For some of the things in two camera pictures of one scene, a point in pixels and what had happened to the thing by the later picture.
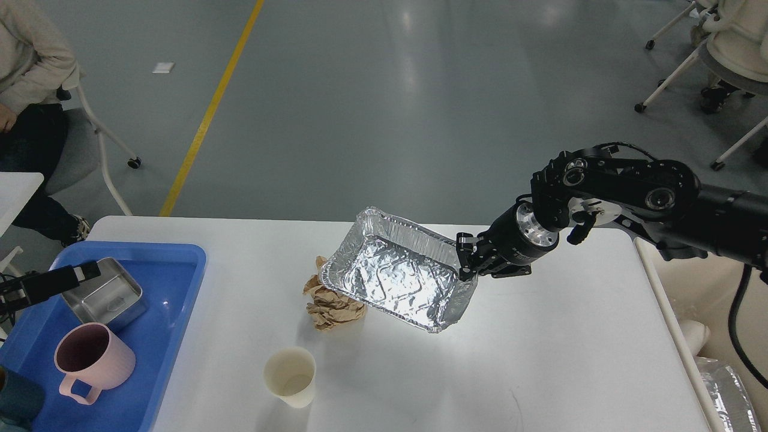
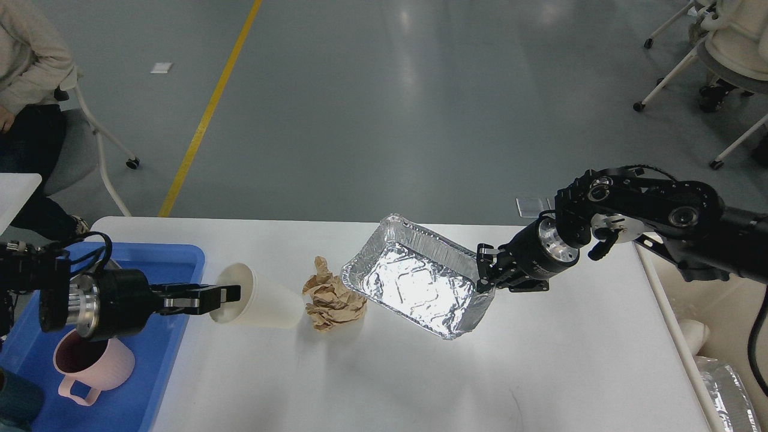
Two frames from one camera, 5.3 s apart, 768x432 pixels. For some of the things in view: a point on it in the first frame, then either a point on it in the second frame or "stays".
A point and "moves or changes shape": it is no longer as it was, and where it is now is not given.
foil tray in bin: x=734 y=407 stays
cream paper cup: x=289 y=373 -> x=264 y=302
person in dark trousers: x=39 y=67 stays
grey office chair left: x=84 y=152 stays
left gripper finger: x=41 y=285 -> x=107 y=304
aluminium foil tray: x=410 y=272 moves or changes shape
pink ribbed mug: x=91 y=354 stays
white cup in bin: x=696 y=333 stays
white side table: x=17 y=189 stays
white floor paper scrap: x=163 y=68 stays
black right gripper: x=507 y=248 -> x=527 y=261
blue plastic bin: x=171 y=276 stays
